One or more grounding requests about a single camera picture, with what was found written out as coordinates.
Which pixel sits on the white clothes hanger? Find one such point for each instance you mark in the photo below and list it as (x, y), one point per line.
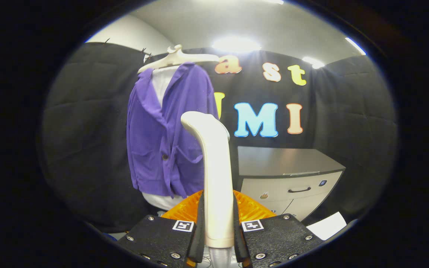
(184, 58)

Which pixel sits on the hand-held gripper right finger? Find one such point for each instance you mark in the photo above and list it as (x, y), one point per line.
(238, 242)

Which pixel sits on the round ceiling light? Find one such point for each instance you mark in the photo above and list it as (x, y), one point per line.
(236, 44)

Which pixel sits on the small ceiling light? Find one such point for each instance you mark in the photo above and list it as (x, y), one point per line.
(313, 61)

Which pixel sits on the white paper sheet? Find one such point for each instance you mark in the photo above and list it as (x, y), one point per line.
(326, 225)

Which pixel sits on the large ceiling light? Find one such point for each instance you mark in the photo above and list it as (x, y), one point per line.
(274, 1)

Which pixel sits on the white garment steamer head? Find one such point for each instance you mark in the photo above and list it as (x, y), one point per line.
(216, 178)

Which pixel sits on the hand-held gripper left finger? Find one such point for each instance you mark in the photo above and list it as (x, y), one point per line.
(200, 238)

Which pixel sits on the purple jacket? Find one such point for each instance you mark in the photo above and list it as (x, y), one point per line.
(151, 130)

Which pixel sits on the white garment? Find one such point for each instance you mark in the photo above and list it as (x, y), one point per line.
(160, 83)

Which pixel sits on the grey cabinet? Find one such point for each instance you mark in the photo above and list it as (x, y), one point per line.
(281, 160)

